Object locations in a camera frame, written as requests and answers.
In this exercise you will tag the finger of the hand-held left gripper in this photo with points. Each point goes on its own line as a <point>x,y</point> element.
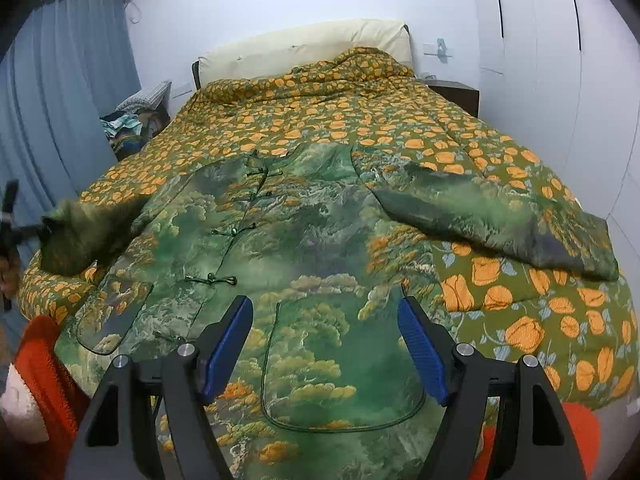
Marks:
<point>25,232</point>

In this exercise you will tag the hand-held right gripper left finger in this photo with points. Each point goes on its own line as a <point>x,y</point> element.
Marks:
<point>229,347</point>

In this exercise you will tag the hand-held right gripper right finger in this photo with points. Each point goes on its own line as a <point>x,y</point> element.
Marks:
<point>421,350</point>

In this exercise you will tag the green patterned silk scarf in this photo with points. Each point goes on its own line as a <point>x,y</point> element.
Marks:
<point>310,240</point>

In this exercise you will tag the pile of mixed clothes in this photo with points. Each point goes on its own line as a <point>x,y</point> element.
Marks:
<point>127,132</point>

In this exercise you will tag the blue curtain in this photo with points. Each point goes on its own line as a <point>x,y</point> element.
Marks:
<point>60,85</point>

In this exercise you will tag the grey checked pillow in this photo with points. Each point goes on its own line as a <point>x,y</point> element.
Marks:
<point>145,96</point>

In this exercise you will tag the floral green orange quilt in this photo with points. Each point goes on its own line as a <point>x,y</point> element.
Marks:
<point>350,115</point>

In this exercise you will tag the dark wooden nightstand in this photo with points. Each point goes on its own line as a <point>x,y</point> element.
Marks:
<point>457,92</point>

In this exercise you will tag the white wardrobe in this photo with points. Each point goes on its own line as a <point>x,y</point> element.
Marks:
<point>560,60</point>

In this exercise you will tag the wall socket with blue hook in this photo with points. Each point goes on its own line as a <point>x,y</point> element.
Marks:
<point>440,49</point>

